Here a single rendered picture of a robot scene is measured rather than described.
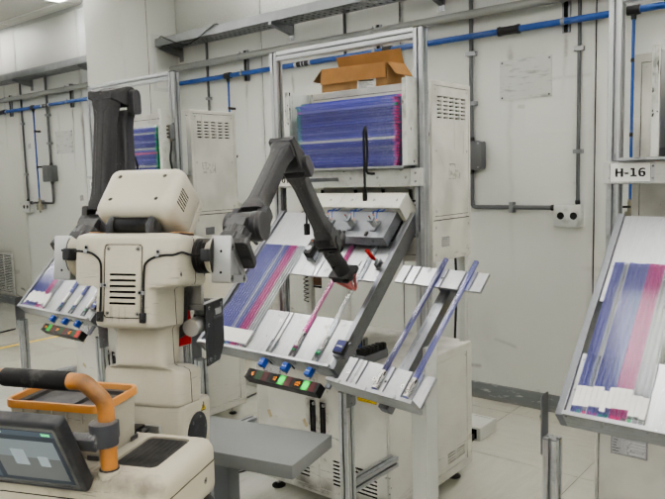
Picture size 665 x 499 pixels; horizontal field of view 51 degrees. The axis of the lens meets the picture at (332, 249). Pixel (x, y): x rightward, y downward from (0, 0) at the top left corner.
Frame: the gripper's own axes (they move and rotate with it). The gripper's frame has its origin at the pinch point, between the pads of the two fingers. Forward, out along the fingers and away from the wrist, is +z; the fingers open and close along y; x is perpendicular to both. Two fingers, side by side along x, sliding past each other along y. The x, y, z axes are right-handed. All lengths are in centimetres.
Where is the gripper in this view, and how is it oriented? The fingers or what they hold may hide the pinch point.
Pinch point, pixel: (353, 287)
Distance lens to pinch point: 253.1
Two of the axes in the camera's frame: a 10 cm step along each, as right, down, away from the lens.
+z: 4.3, 6.9, 5.8
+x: -4.6, 7.2, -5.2
